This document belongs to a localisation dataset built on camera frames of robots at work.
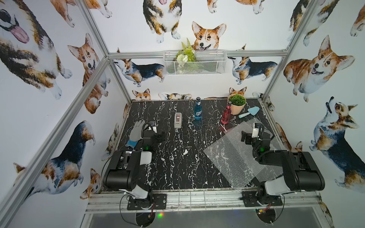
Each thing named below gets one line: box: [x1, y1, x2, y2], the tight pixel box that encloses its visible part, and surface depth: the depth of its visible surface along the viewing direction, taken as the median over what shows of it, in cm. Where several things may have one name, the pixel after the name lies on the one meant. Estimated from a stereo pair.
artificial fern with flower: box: [175, 37, 198, 73], surface depth 87 cm
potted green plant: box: [227, 93, 247, 116], surface depth 107 cm
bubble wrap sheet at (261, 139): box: [241, 118, 284, 183], surface depth 84 cm
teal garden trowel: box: [238, 106, 260, 119], surface depth 115 cm
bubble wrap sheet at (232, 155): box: [203, 121, 267, 188], surface depth 90 cm
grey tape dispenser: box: [174, 112, 183, 129], surface depth 106 cm
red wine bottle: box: [220, 101, 232, 125], surface depth 106 cm
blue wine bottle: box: [194, 96, 203, 121], surface depth 102 cm
